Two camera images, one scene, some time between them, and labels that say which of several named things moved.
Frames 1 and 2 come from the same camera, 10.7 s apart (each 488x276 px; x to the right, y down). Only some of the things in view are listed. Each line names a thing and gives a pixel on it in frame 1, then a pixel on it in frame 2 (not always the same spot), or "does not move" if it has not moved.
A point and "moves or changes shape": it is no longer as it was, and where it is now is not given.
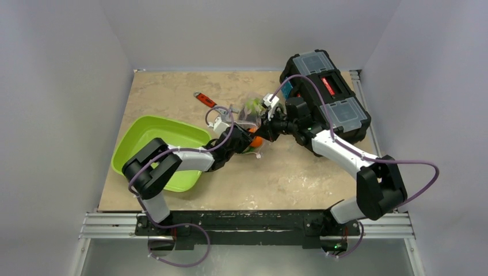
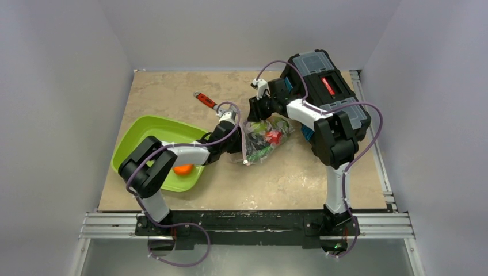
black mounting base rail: [184, 225] does not move
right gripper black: [272, 129] → [258, 110]
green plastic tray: [144, 129] does not move
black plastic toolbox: [333, 103] does not move
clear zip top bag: [249, 115] moves or changes shape
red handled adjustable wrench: [205, 99] does not move
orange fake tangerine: [257, 141] moves or changes shape
